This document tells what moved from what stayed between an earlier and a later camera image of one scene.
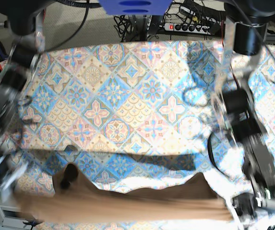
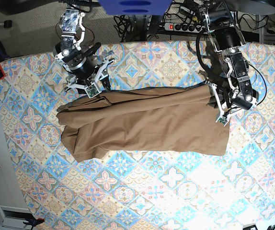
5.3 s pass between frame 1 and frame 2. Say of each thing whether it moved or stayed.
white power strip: stayed
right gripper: moved
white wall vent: stayed
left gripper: moved
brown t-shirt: moved
